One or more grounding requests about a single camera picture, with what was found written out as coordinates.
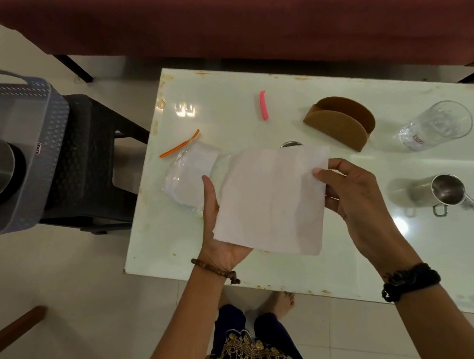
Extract black cord bracelet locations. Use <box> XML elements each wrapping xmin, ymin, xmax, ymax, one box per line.
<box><xmin>380</xmin><ymin>262</ymin><xmax>443</xmax><ymax>304</ymax></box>

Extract black plastic stool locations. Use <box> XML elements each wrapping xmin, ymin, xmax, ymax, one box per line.
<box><xmin>32</xmin><ymin>90</ymin><xmax>156</xmax><ymax>238</ymax></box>

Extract white paper napkin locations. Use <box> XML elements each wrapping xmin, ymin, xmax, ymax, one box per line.
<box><xmin>208</xmin><ymin>142</ymin><xmax>336</xmax><ymax>262</ymax></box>

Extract grey plastic basket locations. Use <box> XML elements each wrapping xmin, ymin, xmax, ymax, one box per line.
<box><xmin>0</xmin><ymin>65</ymin><xmax>77</xmax><ymax>237</ymax></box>

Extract steel mug with handle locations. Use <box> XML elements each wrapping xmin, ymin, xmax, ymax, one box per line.
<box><xmin>386</xmin><ymin>172</ymin><xmax>474</xmax><ymax>220</ymax></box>

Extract person's left hand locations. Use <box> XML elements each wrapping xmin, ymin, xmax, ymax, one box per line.
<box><xmin>188</xmin><ymin>172</ymin><xmax>255</xmax><ymax>284</ymax></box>

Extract dark blue embroidered trousers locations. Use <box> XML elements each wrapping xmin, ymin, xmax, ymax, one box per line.
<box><xmin>199</xmin><ymin>299</ymin><xmax>307</xmax><ymax>359</ymax></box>

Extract person's foot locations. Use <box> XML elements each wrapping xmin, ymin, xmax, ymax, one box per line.
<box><xmin>262</xmin><ymin>290</ymin><xmax>298</xmax><ymax>324</ymax></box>

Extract brown napkin holder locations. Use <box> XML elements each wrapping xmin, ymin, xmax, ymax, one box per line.
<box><xmin>301</xmin><ymin>94</ymin><xmax>378</xmax><ymax>156</ymax></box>

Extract dark red sofa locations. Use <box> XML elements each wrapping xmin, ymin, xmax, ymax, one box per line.
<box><xmin>0</xmin><ymin>0</ymin><xmax>474</xmax><ymax>92</ymax></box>

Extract clear drinking glass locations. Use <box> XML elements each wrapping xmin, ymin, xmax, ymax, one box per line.
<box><xmin>396</xmin><ymin>99</ymin><xmax>474</xmax><ymax>152</ymax></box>

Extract person's left forearm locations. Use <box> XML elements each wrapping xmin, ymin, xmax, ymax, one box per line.
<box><xmin>134</xmin><ymin>262</ymin><xmax>240</xmax><ymax>359</ymax></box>

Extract pink plastic clip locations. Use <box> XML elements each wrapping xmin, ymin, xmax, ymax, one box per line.
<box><xmin>259</xmin><ymin>90</ymin><xmax>270</xmax><ymax>121</ymax></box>

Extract person's right hand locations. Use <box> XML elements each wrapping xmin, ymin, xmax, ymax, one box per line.
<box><xmin>312</xmin><ymin>154</ymin><xmax>423</xmax><ymax>281</ymax></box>

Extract brown wooden bar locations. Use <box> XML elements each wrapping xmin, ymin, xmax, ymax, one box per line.
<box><xmin>0</xmin><ymin>305</ymin><xmax>50</xmax><ymax>357</ymax></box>

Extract wooden bead bracelet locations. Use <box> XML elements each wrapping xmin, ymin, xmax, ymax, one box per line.
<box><xmin>190</xmin><ymin>256</ymin><xmax>241</xmax><ymax>288</ymax></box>

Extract clear zip bag orange seal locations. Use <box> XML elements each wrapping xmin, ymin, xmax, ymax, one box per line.
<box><xmin>158</xmin><ymin>127</ymin><xmax>236</xmax><ymax>214</ymax></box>

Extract person's right forearm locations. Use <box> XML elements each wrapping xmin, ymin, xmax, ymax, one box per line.
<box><xmin>385</xmin><ymin>270</ymin><xmax>474</xmax><ymax>359</ymax></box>

